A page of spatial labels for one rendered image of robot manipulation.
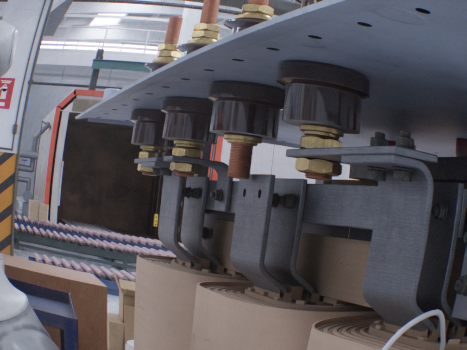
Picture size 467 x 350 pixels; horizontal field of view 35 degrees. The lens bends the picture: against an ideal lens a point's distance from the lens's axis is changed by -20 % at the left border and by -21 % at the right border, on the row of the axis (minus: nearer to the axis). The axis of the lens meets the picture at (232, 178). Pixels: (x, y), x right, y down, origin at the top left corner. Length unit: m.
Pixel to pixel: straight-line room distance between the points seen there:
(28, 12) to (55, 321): 10.12
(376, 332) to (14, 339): 0.41
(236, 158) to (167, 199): 0.46
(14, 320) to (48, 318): 0.96
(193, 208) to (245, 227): 0.43
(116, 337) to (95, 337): 1.92
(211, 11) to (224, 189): 0.32
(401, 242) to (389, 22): 0.24
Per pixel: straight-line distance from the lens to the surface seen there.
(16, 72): 11.49
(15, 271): 2.33
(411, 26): 0.65
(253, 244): 1.18
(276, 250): 1.22
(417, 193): 0.77
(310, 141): 0.94
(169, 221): 1.61
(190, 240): 1.64
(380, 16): 0.64
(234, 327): 1.12
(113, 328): 4.29
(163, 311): 1.52
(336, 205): 1.07
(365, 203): 1.00
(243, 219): 1.23
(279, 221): 1.23
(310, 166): 0.94
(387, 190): 0.83
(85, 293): 2.36
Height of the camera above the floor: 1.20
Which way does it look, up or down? 2 degrees up
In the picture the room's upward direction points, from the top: 7 degrees clockwise
